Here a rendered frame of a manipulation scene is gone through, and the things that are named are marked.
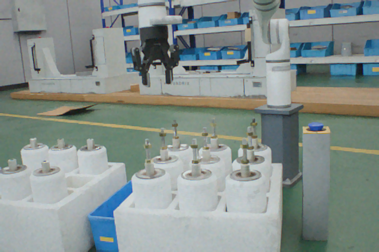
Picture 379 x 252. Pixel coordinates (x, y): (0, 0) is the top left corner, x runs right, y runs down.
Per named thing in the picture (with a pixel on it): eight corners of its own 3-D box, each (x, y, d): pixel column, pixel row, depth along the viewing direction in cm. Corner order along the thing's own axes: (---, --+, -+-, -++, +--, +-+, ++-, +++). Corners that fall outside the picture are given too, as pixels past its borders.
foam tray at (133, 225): (167, 211, 134) (162, 162, 130) (282, 216, 123) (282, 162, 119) (121, 274, 97) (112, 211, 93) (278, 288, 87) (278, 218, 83)
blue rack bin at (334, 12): (339, 18, 554) (339, 3, 549) (366, 16, 530) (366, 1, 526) (328, 18, 516) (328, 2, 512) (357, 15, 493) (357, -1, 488)
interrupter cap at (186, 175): (218, 174, 94) (218, 171, 93) (196, 183, 88) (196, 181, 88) (196, 168, 99) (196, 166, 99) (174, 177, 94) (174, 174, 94)
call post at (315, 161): (301, 228, 114) (302, 128, 107) (325, 229, 112) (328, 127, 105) (302, 240, 107) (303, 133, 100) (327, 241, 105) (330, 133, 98)
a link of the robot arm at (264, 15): (250, -16, 126) (279, -19, 123) (262, 29, 150) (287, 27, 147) (249, 6, 123) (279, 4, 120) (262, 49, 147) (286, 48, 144)
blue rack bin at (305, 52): (310, 55, 590) (310, 42, 585) (334, 55, 568) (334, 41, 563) (299, 57, 551) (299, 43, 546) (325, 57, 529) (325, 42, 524)
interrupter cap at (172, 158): (176, 155, 112) (176, 153, 112) (180, 162, 105) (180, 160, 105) (150, 158, 111) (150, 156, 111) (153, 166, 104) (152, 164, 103)
